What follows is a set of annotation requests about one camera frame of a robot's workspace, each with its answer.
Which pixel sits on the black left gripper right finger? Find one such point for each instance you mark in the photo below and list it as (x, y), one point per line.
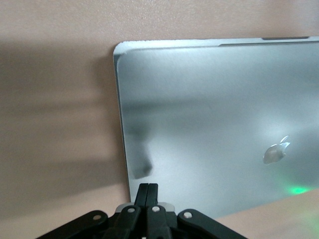
(159, 216)

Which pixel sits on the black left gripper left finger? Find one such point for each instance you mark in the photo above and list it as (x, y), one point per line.
(139, 214)

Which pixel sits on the silver laptop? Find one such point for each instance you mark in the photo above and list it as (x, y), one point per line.
(211, 119)

